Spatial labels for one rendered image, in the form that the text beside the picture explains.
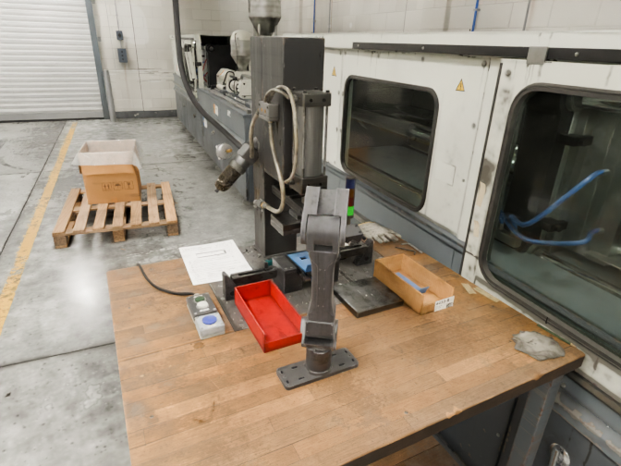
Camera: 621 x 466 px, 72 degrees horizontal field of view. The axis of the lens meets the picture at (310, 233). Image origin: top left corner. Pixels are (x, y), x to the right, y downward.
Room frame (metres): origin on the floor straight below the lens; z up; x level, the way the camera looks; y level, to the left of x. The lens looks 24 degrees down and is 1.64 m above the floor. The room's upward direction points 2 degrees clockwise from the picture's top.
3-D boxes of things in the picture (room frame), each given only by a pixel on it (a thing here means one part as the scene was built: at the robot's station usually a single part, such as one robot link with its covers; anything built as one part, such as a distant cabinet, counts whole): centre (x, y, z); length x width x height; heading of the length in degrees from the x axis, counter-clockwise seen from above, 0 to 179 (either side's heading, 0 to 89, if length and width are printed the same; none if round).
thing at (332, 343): (0.84, -0.03, 1.00); 0.09 x 0.06 x 0.06; 83
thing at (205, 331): (0.97, 0.27, 0.90); 0.07 x 0.07 x 0.06; 27
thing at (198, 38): (8.08, 1.88, 1.24); 2.95 x 0.98 x 0.90; 24
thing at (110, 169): (4.18, 2.02, 0.40); 0.67 x 0.60 x 0.50; 19
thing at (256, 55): (1.49, 0.13, 1.28); 0.14 x 0.12 x 0.75; 117
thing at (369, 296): (1.16, -0.18, 0.91); 0.17 x 0.16 x 0.02; 117
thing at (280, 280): (1.26, 0.01, 0.94); 0.20 x 0.10 x 0.07; 117
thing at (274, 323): (1.02, 0.11, 0.93); 0.25 x 0.12 x 0.06; 27
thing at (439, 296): (1.21, -0.34, 0.93); 0.25 x 0.13 x 0.08; 27
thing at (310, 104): (1.25, 0.02, 1.37); 0.11 x 0.09 x 0.30; 117
